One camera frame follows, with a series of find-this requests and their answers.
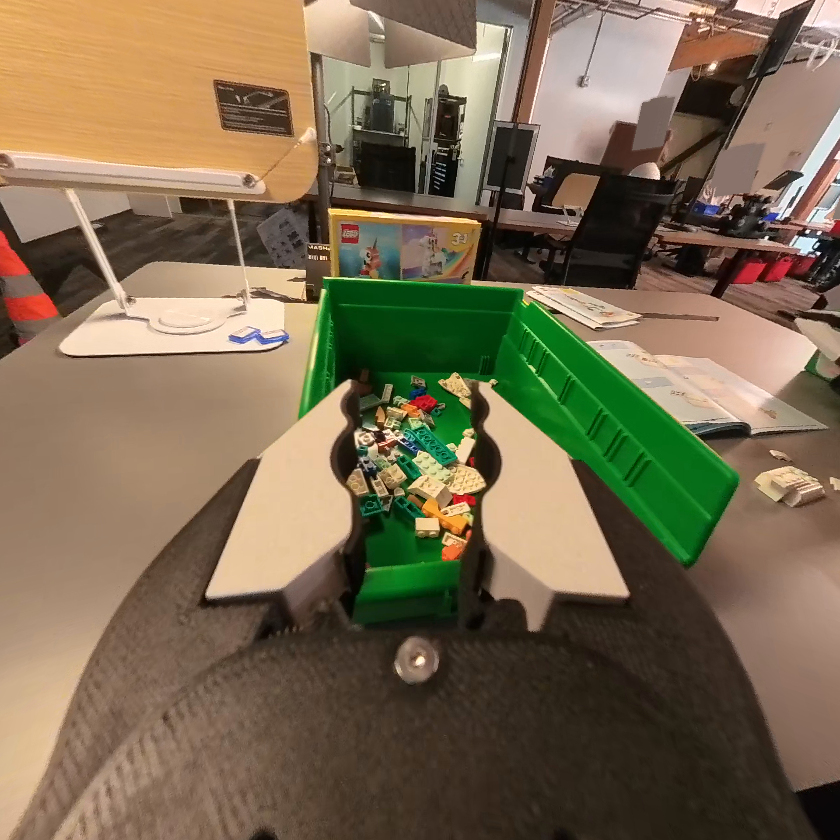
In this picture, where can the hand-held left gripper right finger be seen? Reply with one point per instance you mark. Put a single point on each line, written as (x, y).
(544, 518)

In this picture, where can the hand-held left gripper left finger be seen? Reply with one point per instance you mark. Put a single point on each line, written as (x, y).
(282, 505)

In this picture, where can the pile of mixed toy bricks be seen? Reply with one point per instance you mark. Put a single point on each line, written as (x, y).
(430, 446)

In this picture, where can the green plastic bin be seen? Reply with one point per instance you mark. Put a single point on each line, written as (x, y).
(407, 328)

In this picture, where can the two blue lego tiles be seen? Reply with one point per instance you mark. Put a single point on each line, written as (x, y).
(272, 337)

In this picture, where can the yellow toy brick set box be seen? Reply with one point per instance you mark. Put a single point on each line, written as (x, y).
(394, 246)

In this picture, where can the open instruction booklet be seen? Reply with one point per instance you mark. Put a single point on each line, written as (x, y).
(709, 387)

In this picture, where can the closed instruction booklet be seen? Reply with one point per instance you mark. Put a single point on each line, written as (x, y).
(584, 305)

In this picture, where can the black box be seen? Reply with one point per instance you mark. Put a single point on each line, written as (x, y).
(317, 272)

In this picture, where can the white brick assembly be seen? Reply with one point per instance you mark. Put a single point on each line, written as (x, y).
(791, 485)

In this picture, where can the printed parts leaflet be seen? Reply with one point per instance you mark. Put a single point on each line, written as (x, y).
(283, 235)

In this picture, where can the long wooden office desk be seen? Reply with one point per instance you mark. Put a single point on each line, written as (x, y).
(525, 220)

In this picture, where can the black mesh office chair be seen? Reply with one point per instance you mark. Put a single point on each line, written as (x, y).
(610, 223)

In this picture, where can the red storage bin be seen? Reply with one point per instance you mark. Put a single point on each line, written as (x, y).
(747, 270)
(779, 269)

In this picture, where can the wooden office desk black legs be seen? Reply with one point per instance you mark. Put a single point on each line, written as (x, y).
(722, 241)

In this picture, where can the orange safety vest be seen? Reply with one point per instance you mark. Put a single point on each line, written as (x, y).
(19, 289)

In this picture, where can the monitor on floor stand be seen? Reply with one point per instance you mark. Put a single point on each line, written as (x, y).
(512, 154)

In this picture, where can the metal shelf rack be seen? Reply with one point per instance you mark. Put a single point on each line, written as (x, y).
(384, 138)

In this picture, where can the black metal pole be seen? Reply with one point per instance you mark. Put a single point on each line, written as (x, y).
(319, 105)

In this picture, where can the wooden book stand white base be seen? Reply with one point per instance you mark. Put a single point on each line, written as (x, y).
(131, 79)

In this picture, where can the grey hanging acoustic panel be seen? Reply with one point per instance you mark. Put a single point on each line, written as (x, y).
(334, 29)
(426, 29)

